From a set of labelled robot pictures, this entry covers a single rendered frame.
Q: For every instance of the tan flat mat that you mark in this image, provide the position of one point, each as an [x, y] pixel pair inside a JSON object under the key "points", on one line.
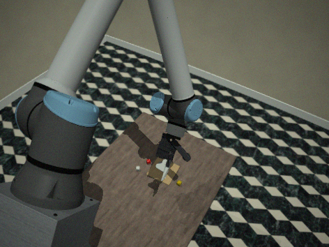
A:
{"points": [[156, 174]]}

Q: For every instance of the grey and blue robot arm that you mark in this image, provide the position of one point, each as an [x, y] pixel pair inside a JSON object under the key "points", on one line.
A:
{"points": [[62, 130]]}

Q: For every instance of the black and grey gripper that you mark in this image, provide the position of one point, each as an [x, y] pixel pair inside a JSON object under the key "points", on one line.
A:
{"points": [[166, 152]]}

